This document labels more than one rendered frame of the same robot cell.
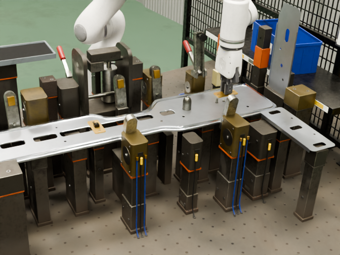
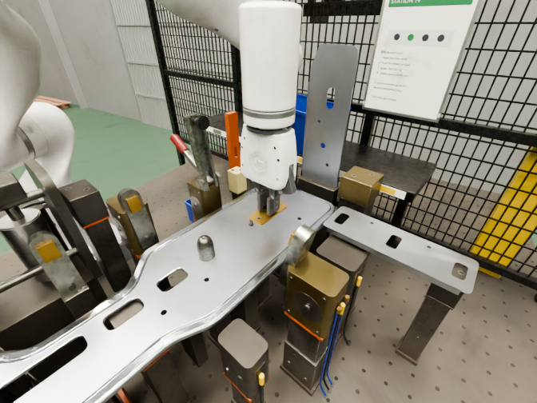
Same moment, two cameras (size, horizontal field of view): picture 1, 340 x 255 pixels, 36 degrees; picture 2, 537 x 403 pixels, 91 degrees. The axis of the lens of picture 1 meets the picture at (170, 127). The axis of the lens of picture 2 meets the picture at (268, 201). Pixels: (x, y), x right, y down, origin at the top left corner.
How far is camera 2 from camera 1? 1.38 m
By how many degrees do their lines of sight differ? 18
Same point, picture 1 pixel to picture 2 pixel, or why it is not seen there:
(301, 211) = (414, 353)
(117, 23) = (53, 127)
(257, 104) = (310, 211)
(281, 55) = (320, 131)
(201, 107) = (230, 242)
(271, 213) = (369, 364)
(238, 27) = (287, 76)
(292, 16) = (340, 62)
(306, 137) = (427, 259)
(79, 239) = not seen: outside the picture
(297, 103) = (367, 197)
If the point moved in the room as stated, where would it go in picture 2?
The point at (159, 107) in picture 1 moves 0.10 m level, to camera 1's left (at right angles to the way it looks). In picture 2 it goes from (153, 268) to (93, 283)
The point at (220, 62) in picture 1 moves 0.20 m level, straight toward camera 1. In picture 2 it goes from (253, 162) to (292, 237)
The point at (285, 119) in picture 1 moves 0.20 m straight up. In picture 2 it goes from (366, 229) to (389, 143)
